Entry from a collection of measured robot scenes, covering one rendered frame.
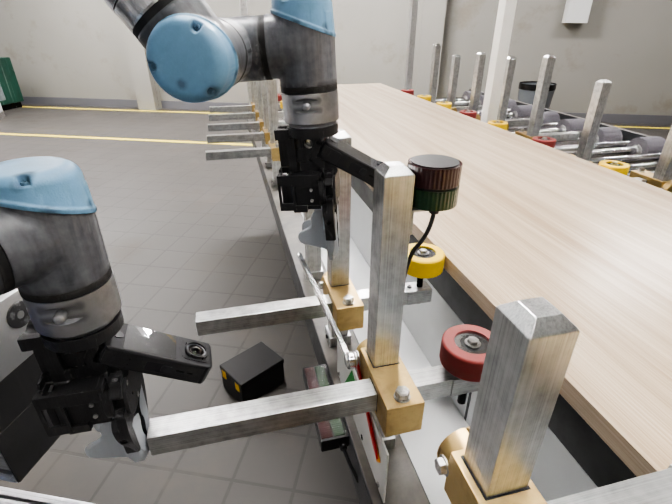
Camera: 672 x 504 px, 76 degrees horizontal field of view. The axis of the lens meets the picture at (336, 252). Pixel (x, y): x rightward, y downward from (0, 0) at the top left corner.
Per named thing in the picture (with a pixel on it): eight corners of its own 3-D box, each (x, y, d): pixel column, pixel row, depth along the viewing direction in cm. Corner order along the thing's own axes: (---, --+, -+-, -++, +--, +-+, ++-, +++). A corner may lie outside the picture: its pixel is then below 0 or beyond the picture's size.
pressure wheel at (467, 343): (448, 429, 58) (460, 365, 52) (424, 386, 65) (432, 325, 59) (501, 417, 60) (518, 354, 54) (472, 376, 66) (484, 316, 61)
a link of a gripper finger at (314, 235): (303, 259, 69) (297, 205, 65) (339, 258, 69) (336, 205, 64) (299, 269, 67) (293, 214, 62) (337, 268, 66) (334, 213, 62)
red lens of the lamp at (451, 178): (419, 192, 46) (420, 172, 45) (398, 174, 51) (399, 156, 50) (470, 187, 47) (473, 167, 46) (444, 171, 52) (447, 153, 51)
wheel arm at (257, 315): (198, 340, 74) (194, 321, 72) (199, 328, 77) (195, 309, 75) (430, 305, 83) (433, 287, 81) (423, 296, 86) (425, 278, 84)
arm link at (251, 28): (155, 18, 46) (256, 11, 46) (185, 18, 56) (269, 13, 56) (172, 95, 50) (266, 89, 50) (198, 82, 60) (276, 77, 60)
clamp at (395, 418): (384, 438, 54) (386, 409, 52) (354, 364, 65) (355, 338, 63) (426, 429, 55) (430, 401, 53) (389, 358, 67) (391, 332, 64)
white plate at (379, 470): (381, 503, 59) (385, 455, 54) (335, 371, 81) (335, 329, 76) (385, 502, 59) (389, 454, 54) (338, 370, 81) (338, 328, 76)
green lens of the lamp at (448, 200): (416, 213, 47) (418, 194, 46) (397, 194, 52) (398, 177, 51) (466, 208, 48) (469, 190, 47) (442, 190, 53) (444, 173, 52)
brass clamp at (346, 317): (333, 332, 76) (333, 309, 74) (318, 292, 88) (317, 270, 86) (366, 327, 78) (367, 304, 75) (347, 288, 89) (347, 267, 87)
